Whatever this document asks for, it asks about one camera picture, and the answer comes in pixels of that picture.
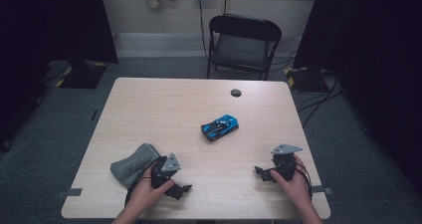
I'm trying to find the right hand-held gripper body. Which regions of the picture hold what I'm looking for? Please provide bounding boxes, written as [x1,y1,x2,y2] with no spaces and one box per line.
[271,143,304,181]

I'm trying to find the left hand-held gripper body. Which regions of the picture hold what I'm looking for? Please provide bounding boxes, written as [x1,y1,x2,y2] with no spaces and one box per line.
[151,152,182,189]

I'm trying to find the grey fluffy cloth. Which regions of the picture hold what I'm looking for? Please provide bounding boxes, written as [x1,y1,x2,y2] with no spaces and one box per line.
[109,142,163,189]

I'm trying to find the blue and black toy car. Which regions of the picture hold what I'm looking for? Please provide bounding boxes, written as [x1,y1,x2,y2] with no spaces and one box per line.
[200,113,240,142]

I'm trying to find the person's left hand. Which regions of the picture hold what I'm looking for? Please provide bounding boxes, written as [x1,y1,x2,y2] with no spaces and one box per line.
[130,163,176,210]

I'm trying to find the person's right hand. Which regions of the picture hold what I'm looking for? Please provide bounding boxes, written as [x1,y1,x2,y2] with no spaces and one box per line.
[270,153,314,209]

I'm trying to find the grey tape strip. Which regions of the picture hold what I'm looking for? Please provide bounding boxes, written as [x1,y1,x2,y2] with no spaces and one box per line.
[56,187,84,199]
[312,184,333,196]

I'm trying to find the black stand base yellow tape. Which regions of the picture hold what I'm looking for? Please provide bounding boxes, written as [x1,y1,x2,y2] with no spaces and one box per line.
[284,66,329,93]
[55,59,108,90]

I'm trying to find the black folding chair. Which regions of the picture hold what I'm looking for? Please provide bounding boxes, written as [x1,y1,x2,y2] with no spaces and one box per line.
[206,13,283,82]

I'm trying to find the black curtain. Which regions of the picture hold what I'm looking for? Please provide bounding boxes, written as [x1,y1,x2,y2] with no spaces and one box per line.
[0,0,119,152]
[293,0,422,198]

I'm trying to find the right hand-held gripper black cable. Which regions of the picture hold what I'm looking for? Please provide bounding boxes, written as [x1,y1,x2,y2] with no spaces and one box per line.
[295,162,314,202]

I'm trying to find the hand-held gripper black cable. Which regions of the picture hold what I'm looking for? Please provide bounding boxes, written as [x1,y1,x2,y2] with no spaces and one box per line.
[295,162,314,202]
[123,159,157,208]

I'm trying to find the left hand-held gripper black cable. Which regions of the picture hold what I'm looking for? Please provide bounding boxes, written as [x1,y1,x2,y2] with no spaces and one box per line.
[123,159,157,208]

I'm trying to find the black floor cables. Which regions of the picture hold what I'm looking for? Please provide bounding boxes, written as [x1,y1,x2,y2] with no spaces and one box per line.
[297,78,344,128]

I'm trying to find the black power cable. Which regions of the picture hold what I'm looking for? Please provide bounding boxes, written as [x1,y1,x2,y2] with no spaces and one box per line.
[197,0,210,61]

